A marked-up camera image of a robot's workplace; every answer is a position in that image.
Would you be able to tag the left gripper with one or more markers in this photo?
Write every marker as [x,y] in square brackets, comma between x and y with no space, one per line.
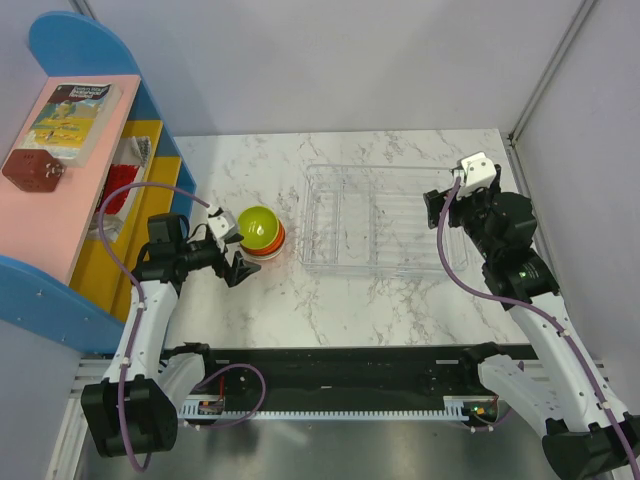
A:
[235,273]

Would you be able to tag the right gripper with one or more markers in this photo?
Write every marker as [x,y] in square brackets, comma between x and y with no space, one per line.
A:
[455,204]

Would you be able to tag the lime green bowl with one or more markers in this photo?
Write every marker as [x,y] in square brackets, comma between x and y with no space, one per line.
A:
[259,227]

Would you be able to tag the orange bowl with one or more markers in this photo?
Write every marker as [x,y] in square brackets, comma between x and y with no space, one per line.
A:
[279,238]

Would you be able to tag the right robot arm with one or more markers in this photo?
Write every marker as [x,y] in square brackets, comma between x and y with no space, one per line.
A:
[585,429]

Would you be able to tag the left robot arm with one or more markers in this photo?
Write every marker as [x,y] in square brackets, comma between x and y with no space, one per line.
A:
[134,408]

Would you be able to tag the white bottom bowl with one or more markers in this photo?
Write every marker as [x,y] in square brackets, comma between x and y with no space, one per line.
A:
[265,254]

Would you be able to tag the grey patterned cloth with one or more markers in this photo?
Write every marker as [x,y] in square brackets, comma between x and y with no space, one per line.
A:
[136,151]

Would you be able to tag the paperback book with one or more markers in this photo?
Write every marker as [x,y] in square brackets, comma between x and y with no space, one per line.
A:
[71,121]

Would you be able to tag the dark red box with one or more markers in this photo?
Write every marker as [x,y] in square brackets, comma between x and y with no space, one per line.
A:
[33,170]

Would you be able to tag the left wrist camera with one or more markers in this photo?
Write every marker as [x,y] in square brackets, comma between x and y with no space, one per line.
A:
[221,224]

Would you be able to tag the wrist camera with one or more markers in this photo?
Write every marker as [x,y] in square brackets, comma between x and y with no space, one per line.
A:
[221,224]
[474,172]

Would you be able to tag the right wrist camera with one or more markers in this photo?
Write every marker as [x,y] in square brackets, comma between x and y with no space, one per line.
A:
[474,172]

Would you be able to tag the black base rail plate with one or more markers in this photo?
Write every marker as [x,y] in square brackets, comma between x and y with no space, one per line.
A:
[340,379]

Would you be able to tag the aluminium frame post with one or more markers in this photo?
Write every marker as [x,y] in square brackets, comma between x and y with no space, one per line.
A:
[568,38]

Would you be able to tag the white cable duct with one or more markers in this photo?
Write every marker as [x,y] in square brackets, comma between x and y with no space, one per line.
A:
[194,410]

